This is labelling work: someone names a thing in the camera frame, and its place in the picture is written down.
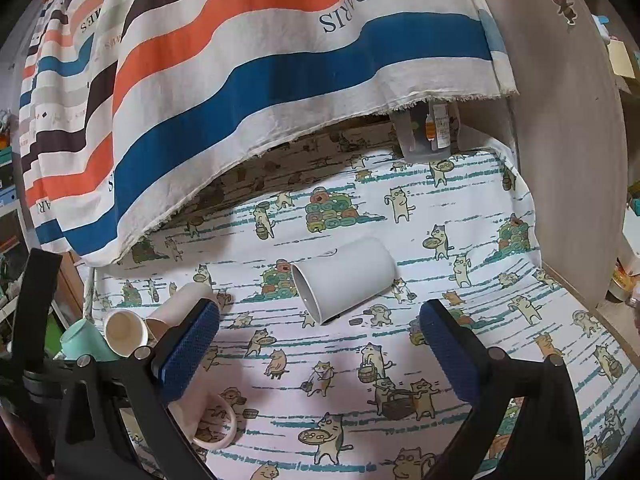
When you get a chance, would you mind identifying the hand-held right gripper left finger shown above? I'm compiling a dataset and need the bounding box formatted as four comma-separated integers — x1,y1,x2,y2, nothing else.
52,299,221,480

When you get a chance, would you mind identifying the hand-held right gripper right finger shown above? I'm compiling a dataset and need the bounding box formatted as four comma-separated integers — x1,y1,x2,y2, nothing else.
419,299,586,480

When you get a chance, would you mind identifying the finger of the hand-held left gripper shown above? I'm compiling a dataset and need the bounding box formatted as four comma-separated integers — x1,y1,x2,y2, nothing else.
0,247,66,396

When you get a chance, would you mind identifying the white cup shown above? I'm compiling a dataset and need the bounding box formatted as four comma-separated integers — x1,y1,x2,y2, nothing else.
291,237,397,326

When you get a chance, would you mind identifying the paper cup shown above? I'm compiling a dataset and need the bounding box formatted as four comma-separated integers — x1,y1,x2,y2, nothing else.
102,308,151,361
145,282,220,347

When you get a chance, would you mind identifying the mint green cup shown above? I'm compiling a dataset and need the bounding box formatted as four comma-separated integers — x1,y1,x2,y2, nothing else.
60,317,119,364

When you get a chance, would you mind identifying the cat print bed sheet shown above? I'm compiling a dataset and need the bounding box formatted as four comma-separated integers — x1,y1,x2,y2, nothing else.
82,125,640,480

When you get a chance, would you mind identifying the clear plastic container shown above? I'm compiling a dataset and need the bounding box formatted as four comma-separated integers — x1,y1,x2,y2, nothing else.
390,100,464,163

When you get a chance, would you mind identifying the wooden side panel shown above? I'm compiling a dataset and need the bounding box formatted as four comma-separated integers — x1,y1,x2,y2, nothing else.
452,0,629,311

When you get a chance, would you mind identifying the striped cloth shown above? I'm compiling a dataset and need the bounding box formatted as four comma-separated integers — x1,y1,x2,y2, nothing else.
17,0,521,267

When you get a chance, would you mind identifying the yellow paper note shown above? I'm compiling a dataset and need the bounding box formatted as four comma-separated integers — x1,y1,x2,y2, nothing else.
607,40,637,80

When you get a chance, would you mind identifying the cartoon animal sticker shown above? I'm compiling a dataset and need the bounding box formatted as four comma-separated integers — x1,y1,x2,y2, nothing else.
547,0,579,26

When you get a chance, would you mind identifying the white mug with handle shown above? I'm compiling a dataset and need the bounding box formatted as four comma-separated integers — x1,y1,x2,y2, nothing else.
167,390,238,453

